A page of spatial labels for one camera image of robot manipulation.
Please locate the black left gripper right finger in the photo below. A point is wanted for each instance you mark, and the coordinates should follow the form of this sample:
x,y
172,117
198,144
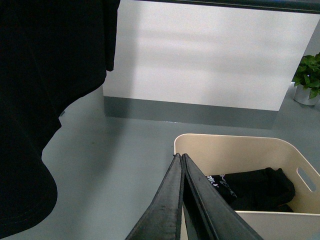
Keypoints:
x,y
207,215

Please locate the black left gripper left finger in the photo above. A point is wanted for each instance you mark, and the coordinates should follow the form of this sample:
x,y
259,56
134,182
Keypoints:
x,y
162,219

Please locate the beige plastic laundry hamper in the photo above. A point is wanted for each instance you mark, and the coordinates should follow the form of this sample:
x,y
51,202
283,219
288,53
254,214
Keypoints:
x,y
226,154

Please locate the black printed t-shirt in hamper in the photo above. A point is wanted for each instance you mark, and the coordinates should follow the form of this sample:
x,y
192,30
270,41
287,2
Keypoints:
x,y
263,190

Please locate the white plant pot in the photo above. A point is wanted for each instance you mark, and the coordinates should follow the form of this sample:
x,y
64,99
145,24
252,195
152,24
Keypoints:
x,y
302,96

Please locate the green potted plant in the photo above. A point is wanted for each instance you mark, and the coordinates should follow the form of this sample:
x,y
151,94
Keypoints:
x,y
308,75

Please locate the black hanging garment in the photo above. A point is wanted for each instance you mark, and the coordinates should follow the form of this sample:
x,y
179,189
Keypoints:
x,y
52,52

